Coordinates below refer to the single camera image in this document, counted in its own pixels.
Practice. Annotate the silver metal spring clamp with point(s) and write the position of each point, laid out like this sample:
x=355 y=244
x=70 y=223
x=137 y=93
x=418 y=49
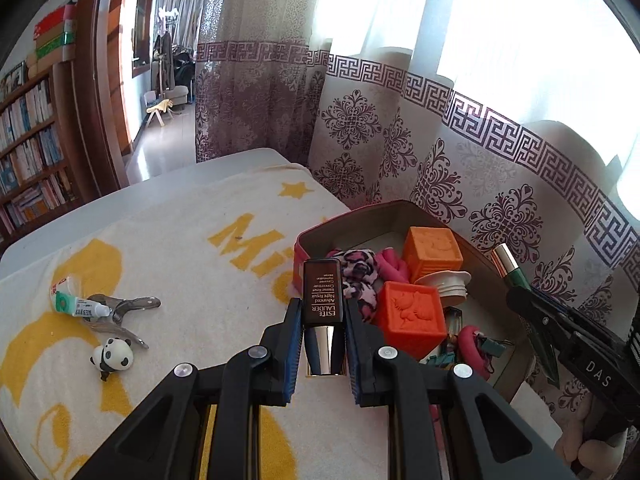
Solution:
x=112 y=323

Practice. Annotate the pink knotted foam tube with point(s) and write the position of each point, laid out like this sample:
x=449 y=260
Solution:
x=471 y=354

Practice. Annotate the brown cosmetic bottle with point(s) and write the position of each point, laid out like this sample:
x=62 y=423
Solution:
x=323 y=318

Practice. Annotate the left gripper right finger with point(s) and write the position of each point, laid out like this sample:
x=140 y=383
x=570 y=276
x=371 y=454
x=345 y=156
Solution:
x=371 y=376

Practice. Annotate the white green ointment tube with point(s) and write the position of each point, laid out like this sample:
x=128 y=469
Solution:
x=81 y=308

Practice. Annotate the red-orange embossed cube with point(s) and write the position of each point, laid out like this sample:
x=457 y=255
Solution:
x=411 y=318

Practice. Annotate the panda squishy toy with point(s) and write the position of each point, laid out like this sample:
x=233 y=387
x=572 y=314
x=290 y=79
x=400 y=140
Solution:
x=112 y=357

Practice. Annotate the stacked gift boxes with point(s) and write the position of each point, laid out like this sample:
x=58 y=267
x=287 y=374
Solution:
x=55 y=40

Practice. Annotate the wooden bookshelf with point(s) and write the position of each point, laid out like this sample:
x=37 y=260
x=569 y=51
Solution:
x=45 y=170

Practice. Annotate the patterned purple curtain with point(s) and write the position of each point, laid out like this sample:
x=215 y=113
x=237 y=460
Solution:
x=511 y=121

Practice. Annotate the leopard print plush toy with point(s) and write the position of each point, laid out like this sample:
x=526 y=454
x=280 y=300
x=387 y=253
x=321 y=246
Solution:
x=359 y=271

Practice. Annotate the red biscuit tin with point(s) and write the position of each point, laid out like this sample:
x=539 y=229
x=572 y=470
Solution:
x=379 y=226

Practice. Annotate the light orange embossed cube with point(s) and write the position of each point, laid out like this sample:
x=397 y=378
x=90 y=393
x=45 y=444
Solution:
x=428 y=250

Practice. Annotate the white yellow towel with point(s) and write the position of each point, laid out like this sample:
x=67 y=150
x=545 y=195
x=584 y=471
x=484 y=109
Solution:
x=220 y=259

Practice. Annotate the white red small box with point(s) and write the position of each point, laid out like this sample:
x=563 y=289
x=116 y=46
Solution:
x=65 y=285

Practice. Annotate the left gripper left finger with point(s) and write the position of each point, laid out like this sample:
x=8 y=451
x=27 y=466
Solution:
x=284 y=342

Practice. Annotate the dark green cosmetic tube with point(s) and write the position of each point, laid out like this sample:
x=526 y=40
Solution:
x=520 y=300

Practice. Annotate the dark green binder clip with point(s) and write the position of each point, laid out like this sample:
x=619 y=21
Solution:
x=490 y=348

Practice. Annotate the teal binder clip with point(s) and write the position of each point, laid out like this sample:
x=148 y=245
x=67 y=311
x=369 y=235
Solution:
x=444 y=361

